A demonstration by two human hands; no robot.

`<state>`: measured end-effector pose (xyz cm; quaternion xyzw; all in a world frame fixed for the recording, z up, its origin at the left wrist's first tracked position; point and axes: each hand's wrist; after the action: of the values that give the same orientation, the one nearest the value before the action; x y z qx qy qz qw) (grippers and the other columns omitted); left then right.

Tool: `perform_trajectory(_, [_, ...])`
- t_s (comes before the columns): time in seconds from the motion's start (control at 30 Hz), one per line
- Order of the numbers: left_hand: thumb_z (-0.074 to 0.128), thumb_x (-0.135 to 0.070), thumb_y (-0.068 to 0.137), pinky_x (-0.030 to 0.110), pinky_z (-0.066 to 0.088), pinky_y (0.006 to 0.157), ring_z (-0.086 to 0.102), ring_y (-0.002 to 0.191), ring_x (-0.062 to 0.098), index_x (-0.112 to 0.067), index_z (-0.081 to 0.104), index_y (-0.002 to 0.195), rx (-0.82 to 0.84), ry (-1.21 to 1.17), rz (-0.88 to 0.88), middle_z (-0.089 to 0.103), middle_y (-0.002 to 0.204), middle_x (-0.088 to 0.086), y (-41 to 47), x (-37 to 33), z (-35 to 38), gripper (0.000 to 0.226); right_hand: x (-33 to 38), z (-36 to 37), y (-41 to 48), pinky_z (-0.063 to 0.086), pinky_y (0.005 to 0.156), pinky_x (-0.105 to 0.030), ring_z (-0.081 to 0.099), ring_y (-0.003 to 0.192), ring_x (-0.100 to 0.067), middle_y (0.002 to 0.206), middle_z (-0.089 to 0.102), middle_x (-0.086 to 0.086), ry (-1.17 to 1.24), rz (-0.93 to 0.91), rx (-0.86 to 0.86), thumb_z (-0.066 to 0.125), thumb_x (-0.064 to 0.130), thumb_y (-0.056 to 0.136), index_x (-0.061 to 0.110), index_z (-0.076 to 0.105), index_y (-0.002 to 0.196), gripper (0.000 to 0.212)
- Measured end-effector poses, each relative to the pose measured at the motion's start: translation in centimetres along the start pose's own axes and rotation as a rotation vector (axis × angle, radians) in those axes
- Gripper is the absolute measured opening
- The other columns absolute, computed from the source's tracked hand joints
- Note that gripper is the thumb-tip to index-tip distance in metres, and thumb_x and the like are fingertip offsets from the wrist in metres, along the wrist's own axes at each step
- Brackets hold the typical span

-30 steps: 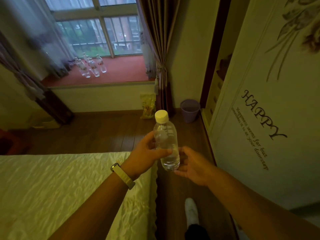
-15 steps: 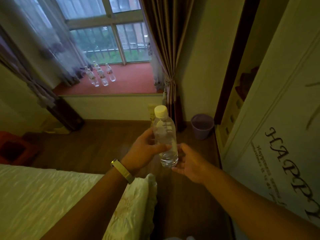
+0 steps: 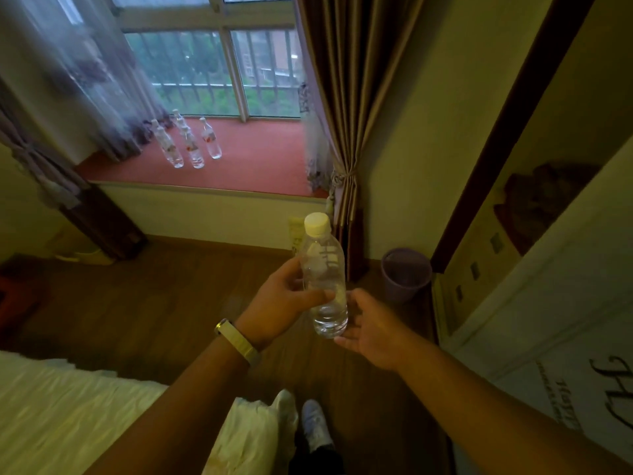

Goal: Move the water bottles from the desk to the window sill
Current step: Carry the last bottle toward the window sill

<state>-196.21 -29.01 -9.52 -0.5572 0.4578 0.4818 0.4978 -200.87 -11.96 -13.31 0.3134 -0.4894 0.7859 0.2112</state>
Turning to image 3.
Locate person's left hand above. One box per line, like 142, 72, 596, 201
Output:
235, 257, 337, 350

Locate person's right hand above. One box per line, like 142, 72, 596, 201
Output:
334, 289, 422, 374

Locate red window seat mat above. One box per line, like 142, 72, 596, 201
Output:
74, 116, 330, 199

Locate person's right forearm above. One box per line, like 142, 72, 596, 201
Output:
395, 338, 633, 475

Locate person's left forearm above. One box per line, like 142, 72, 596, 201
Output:
84, 336, 258, 475

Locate person's white shoe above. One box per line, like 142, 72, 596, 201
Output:
301, 399, 335, 453

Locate person's black trousers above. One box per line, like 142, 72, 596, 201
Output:
288, 432, 347, 475

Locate smartwatch with white band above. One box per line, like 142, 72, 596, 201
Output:
214, 318, 262, 367

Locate purple waste bin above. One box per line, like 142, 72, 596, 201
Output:
380, 247, 434, 305

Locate yellow cartoon print bag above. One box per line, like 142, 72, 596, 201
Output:
287, 216, 309, 257

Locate pale yellow drawer unit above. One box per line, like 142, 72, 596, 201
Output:
438, 187, 530, 337

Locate curtain tieback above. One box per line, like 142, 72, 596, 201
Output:
328, 168, 359, 195
7, 142, 43, 166

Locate sheer purple curtain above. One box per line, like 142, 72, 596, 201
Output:
0, 0, 173, 163
295, 24, 335, 193

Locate white floral sliding wardrobe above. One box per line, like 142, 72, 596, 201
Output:
430, 0, 633, 475

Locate brown striped curtain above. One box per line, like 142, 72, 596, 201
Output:
0, 79, 149, 261
294, 0, 429, 284

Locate brown folded clothes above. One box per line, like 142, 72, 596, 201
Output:
493, 162, 602, 257

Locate bed with pale yellow bedspread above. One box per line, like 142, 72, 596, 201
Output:
0, 350, 300, 475

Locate large bay window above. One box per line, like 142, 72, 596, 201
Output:
106, 0, 305, 123

